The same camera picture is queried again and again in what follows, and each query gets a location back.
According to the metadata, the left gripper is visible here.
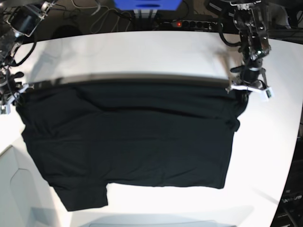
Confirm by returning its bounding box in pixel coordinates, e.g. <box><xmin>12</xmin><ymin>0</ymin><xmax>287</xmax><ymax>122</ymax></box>
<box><xmin>226</xmin><ymin>67</ymin><xmax>267</xmax><ymax>110</ymax></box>

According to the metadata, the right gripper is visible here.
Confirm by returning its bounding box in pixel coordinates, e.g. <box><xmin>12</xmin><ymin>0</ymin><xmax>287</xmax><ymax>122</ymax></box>
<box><xmin>0</xmin><ymin>81</ymin><xmax>33</xmax><ymax>105</ymax></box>

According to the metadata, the black T-shirt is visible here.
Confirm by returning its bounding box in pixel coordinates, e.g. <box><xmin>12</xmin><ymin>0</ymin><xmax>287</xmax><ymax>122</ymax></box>
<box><xmin>16</xmin><ymin>82</ymin><xmax>245</xmax><ymax>211</ymax></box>

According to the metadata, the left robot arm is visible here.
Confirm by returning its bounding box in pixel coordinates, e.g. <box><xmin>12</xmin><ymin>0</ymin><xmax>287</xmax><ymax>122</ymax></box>
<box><xmin>218</xmin><ymin>0</ymin><xmax>274</xmax><ymax>102</ymax></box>

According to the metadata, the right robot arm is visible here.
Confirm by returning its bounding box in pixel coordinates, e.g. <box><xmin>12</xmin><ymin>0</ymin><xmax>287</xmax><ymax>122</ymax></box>
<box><xmin>0</xmin><ymin>0</ymin><xmax>57</xmax><ymax>108</ymax></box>

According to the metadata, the black power strip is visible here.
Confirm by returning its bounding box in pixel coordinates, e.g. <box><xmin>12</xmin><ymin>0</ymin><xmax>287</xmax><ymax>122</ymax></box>
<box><xmin>157</xmin><ymin>20</ymin><xmax>224</xmax><ymax>31</ymax></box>

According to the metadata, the blue box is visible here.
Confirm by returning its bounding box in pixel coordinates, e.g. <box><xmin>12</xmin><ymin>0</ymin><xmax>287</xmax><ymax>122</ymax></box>
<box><xmin>114</xmin><ymin>0</ymin><xmax>182</xmax><ymax>10</ymax></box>

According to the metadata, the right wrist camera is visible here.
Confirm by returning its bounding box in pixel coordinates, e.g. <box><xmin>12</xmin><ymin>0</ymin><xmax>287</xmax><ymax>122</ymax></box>
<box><xmin>0</xmin><ymin>104</ymin><xmax>11</xmax><ymax>115</ymax></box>

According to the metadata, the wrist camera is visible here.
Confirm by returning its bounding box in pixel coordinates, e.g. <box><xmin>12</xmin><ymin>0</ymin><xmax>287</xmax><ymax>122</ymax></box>
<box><xmin>0</xmin><ymin>104</ymin><xmax>11</xmax><ymax>115</ymax></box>
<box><xmin>259</xmin><ymin>87</ymin><xmax>275</xmax><ymax>102</ymax></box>

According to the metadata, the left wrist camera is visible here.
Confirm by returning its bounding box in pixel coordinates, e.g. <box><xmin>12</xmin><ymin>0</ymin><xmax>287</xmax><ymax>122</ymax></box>
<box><xmin>259</xmin><ymin>87</ymin><xmax>275</xmax><ymax>102</ymax></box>

